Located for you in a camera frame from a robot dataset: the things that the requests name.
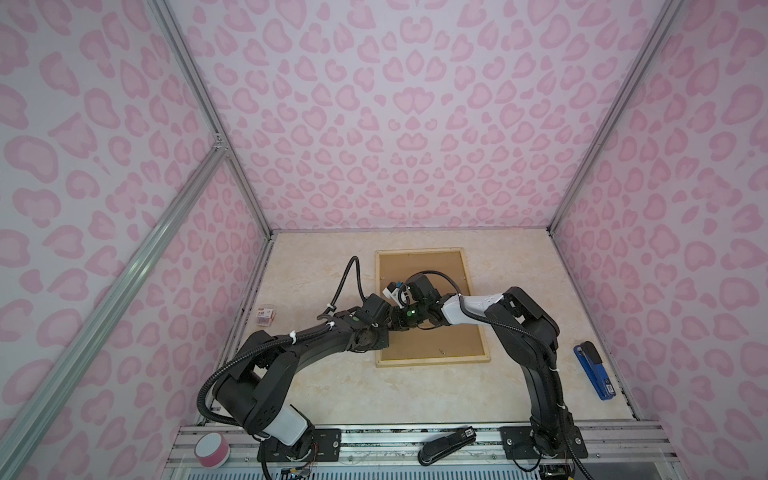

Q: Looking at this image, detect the light wooden picture frame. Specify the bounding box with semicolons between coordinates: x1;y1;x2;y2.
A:
374;247;492;368

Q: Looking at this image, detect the brown frame backing board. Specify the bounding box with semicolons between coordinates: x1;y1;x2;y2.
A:
376;248;491;368

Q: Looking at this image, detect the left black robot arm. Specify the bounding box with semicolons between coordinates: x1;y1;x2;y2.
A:
196;294;395;460

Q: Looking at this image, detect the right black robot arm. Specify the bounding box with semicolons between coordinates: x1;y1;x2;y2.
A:
383;270;588;460

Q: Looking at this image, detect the small clear pin box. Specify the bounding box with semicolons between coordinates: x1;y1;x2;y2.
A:
255;307;275;327

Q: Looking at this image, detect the black stapler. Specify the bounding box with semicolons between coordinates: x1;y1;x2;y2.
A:
417;426;477;467

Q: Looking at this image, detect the blue stapler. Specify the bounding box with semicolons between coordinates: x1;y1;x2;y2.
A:
573;341;616;401

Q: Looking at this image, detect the pink white tape roll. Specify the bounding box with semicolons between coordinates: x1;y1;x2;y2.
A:
194;432;231;469

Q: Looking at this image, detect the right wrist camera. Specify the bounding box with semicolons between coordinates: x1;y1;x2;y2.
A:
382;282;410;308

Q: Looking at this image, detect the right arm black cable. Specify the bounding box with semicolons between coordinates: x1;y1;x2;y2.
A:
419;269;559;373

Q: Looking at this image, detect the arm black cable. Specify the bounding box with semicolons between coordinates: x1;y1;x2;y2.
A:
419;269;559;373
196;255;367;427

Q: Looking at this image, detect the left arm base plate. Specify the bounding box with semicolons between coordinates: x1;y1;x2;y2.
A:
257;426;341;463

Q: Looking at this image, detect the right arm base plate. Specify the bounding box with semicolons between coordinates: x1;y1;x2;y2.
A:
500;425;589;461

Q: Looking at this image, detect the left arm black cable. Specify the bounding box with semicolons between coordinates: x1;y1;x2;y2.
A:
196;255;367;427

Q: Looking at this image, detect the aluminium mounting rail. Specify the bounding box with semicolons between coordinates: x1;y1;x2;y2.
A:
166;420;687;479

